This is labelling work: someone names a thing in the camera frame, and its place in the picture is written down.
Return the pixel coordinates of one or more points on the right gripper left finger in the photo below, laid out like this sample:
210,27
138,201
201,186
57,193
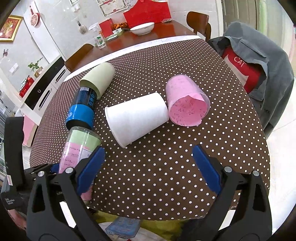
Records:
56,210

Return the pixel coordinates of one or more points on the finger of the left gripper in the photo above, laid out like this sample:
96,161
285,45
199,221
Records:
55,168

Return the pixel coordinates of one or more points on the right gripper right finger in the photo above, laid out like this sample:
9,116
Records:
241,210

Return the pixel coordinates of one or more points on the clear cup pink green paper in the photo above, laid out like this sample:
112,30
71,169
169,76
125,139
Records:
80,144

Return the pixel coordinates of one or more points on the blue black cup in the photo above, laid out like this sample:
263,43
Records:
81,112

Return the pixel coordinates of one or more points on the white paper cup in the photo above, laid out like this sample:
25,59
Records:
131,120

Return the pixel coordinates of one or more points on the pale green plastic cup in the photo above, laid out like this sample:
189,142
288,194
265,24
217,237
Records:
98,78

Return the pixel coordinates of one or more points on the pink cloth on sofa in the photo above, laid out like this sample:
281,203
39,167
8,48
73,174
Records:
29,130

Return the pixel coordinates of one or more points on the white black sideboard cabinet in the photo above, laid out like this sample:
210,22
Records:
39,95

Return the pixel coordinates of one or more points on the yellow cloth under table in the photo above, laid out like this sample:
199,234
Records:
168,229

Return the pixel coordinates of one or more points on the smartphone with blue screen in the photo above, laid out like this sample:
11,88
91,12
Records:
124,227

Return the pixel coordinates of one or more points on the red box on cabinet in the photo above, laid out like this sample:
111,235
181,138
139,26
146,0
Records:
26,84

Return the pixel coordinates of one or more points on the small potted plant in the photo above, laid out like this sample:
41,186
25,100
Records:
36,68

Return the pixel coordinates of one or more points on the brown polka dot tablecloth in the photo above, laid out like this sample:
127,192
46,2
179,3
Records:
155,177

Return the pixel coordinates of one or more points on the left wooden chair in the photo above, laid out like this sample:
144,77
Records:
73,61

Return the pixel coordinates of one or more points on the wooden chair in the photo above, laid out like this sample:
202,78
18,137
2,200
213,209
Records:
73,61
199,22

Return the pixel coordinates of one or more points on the clear spray bottle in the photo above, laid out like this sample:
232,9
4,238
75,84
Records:
97,36

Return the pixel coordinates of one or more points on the red gold framed picture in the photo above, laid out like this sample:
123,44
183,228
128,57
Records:
10,28

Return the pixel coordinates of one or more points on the green tray on table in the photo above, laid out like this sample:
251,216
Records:
116,33

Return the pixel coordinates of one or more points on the red cat cushion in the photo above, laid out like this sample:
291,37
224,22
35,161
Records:
248,74

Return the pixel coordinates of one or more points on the small red gift bag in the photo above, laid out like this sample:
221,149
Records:
107,27

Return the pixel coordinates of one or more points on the oranges on table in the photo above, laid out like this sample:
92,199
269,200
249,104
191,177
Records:
123,25

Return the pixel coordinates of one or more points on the white ceramic bowl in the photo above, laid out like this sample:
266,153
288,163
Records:
143,29

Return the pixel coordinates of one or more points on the large red gift box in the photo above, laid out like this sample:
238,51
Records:
147,11

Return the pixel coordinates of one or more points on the grey jacket on chair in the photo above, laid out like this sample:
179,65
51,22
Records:
262,67

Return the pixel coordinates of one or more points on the right wooden chair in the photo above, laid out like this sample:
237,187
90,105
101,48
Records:
199,22

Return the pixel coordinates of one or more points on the hanging wall bottle ornament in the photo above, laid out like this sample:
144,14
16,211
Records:
82,28

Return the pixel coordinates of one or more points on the red round wall ornament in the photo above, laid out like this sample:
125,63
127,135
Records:
35,18

